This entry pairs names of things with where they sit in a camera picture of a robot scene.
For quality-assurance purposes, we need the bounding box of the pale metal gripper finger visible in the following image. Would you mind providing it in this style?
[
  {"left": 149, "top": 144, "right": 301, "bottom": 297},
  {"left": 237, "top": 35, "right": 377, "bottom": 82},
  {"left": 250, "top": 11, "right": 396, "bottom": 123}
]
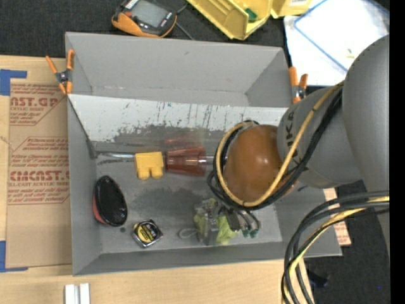
[
  {"left": 202, "top": 227, "right": 220, "bottom": 246},
  {"left": 196, "top": 198, "right": 221, "bottom": 225}
]

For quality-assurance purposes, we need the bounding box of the yellow and black tape measure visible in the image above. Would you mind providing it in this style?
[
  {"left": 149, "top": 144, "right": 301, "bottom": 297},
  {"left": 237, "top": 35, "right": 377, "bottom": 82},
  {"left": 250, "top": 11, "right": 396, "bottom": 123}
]
[{"left": 131, "top": 219, "right": 165, "bottom": 249}]

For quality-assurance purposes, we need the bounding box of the yellow toy block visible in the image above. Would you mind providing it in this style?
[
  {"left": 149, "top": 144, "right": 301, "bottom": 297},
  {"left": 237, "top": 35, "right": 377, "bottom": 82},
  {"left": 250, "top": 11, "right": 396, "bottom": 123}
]
[{"left": 134, "top": 151, "right": 165, "bottom": 181}]

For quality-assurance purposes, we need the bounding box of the grey metal bin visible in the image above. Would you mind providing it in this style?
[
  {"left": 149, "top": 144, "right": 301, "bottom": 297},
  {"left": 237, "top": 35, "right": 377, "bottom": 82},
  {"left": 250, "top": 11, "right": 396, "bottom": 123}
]
[{"left": 65, "top": 32, "right": 344, "bottom": 277}]

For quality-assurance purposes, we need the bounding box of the brown cardboard board, red print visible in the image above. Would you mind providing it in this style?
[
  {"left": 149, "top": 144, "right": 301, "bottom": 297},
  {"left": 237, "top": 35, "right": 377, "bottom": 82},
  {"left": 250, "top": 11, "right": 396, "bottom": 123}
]
[{"left": 0, "top": 54, "right": 351, "bottom": 272}]

